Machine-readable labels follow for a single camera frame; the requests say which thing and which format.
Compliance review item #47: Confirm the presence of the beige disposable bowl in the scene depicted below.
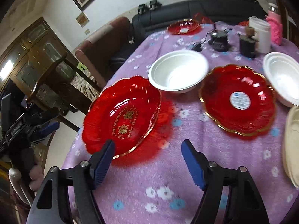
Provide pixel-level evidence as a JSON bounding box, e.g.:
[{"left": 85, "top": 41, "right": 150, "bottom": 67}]
[{"left": 282, "top": 106, "right": 298, "bottom": 189}]

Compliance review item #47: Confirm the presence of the red wedding glass plate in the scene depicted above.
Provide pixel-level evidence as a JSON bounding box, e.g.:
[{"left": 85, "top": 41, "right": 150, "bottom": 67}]
[{"left": 82, "top": 76, "right": 162, "bottom": 158}]

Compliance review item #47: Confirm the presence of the single white bowl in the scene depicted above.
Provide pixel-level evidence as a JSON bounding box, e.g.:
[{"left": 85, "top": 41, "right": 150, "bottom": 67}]
[{"left": 148, "top": 50, "right": 209, "bottom": 94}]

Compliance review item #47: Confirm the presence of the red plate with sticker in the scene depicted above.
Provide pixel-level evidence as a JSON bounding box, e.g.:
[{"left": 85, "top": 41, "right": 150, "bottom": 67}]
[{"left": 199, "top": 64, "right": 276, "bottom": 137}]

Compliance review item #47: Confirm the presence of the dark wooden chair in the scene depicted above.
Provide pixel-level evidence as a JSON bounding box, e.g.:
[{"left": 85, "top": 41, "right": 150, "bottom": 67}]
[{"left": 25, "top": 52, "right": 103, "bottom": 132}]

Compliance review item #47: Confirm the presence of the purple floral tablecloth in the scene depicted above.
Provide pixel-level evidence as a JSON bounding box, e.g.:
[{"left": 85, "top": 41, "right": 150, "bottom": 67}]
[{"left": 93, "top": 25, "right": 298, "bottom": 223}]

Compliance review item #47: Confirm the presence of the white bowl stack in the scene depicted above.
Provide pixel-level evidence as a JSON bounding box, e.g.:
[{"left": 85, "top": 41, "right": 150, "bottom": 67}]
[{"left": 263, "top": 52, "right": 298, "bottom": 107}]

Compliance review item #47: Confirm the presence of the wooden glass cabinet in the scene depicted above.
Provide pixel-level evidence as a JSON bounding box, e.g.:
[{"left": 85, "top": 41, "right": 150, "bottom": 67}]
[{"left": 1, "top": 17, "right": 78, "bottom": 94}]

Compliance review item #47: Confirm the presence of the black jar with cork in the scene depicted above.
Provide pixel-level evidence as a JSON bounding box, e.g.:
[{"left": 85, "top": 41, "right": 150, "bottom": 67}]
[{"left": 239, "top": 26, "right": 258, "bottom": 59}]

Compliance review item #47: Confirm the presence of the small black clip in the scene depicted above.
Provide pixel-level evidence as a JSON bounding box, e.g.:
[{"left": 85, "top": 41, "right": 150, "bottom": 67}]
[{"left": 191, "top": 43, "right": 203, "bottom": 52}]

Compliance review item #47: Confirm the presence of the brown pink armchair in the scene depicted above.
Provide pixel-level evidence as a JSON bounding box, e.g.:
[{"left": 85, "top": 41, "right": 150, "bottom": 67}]
[{"left": 75, "top": 17, "right": 132, "bottom": 88}]

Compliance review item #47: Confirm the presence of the black jar left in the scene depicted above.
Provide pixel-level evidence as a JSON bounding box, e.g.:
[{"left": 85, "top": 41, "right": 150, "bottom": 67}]
[{"left": 208, "top": 30, "right": 229, "bottom": 52}]

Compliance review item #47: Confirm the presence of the white plastic jar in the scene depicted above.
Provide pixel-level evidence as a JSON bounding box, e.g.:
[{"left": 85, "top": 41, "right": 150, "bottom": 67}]
[{"left": 249, "top": 17, "right": 271, "bottom": 54}]

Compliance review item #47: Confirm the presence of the small red plate far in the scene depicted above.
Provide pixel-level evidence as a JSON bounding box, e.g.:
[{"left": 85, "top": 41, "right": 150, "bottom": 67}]
[{"left": 167, "top": 19, "right": 200, "bottom": 35}]

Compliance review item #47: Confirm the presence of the pink sleeved thermos bottle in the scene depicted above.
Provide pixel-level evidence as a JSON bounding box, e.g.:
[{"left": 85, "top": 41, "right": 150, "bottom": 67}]
[{"left": 266, "top": 3, "right": 283, "bottom": 45}]

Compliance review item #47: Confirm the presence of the black leather sofa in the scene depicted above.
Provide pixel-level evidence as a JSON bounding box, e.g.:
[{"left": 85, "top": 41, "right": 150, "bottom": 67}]
[{"left": 110, "top": 0, "right": 266, "bottom": 71}]

